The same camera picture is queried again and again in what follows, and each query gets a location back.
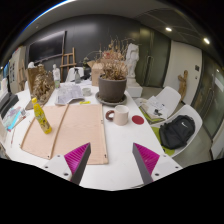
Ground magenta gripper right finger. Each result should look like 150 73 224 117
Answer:
132 143 160 185

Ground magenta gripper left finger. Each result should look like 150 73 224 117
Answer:
64 143 91 185

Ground pink cutting mat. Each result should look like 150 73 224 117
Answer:
21 104 108 165

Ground black backpack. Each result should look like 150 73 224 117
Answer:
159 115 195 149

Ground red round coaster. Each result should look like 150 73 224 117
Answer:
132 115 144 125

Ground stack of papers on chair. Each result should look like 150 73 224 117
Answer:
141 96 168 119

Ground yellow drink bottle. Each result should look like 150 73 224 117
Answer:
32 98 52 134

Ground yellow marker pen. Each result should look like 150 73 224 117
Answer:
79 101 91 105

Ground grey pot saucer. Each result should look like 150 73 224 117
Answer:
94 91 128 108

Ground open paper booklet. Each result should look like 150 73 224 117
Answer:
55 83 84 105

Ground white chair with papers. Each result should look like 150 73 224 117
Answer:
138 85 182 126

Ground small white cup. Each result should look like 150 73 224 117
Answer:
82 88 92 96

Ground white plaster statue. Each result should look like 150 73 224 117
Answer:
126 43 143 98

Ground grey flower pot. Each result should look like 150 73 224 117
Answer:
98 76 127 103

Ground colourful booklet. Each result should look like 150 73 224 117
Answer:
3 107 26 131

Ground wooden mannequin figure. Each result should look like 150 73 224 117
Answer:
178 70 188 101

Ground brown paper bag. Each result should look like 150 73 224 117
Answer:
27 64 55 105

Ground clear spray bottle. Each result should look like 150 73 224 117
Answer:
74 68 81 84

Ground small white bust figurine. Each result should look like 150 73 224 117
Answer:
52 64 60 89

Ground wooden easel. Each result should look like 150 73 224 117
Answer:
60 48 76 82

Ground cardboard box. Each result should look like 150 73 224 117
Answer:
87 61 104 86

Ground dried brown plant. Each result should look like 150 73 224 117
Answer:
87 38 130 80

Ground white mug with brown handle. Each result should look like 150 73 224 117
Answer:
105 105 129 126

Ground dark wall screen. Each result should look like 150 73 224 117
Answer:
29 31 65 62

